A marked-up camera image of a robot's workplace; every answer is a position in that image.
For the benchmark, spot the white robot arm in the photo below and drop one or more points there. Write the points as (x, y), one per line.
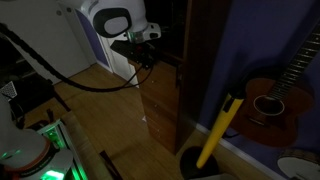
(111, 18)

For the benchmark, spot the white robot base green light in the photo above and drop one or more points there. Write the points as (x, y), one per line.
(44, 154)

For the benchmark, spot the brown acoustic guitar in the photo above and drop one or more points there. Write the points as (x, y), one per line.
(269, 113)

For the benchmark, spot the white banjo drum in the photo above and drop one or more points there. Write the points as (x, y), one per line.
(298, 164)

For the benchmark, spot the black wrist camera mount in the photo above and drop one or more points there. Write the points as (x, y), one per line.
(125, 48)

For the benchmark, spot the wooden drawer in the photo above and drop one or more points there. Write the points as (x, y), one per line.
(164, 66)

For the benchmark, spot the dark wooden drawer cabinet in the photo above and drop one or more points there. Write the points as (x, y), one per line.
(191, 31)

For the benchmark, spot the white cabinet panel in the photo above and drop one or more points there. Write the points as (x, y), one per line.
(53, 30)

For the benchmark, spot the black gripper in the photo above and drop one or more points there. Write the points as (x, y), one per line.
(144, 55)

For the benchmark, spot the black round base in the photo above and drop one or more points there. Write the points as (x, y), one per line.
(189, 167)

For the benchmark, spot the wooden table edge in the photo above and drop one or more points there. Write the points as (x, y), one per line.
(93, 164)

